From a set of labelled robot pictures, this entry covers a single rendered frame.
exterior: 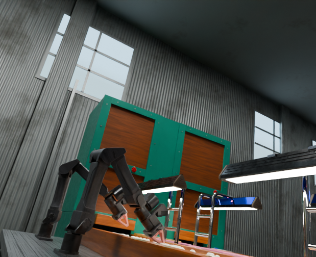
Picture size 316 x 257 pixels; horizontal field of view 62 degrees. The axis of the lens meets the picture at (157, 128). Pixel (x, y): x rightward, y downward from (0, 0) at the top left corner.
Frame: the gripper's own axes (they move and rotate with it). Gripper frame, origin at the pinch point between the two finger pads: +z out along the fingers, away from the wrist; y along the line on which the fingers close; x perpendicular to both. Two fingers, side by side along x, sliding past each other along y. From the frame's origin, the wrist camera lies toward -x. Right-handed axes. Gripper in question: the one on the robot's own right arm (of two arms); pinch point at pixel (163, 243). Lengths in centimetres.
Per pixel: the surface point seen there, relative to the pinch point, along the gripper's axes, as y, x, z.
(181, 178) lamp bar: 6.0, -30.3, -15.2
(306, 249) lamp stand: -53, -22, 14
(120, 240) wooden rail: -10.5, 16.7, -17.2
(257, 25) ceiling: 130, -372, -86
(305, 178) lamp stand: -53, -40, -1
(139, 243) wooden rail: -28.0, 15.9, -17.4
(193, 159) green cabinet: 87, -97, 1
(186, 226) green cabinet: 87, -54, 40
